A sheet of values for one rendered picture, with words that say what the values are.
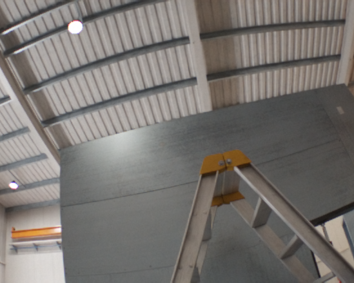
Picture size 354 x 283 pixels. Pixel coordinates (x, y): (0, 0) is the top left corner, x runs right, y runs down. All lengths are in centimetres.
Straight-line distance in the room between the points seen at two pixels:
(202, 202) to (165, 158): 105
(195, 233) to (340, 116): 174
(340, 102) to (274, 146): 82
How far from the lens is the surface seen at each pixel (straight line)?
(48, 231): 1244
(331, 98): 264
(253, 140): 221
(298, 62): 950
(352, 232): 615
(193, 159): 215
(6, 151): 1115
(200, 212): 116
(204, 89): 815
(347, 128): 246
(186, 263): 108
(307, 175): 211
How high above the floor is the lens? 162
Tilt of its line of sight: 38 degrees up
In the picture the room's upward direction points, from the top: 14 degrees counter-clockwise
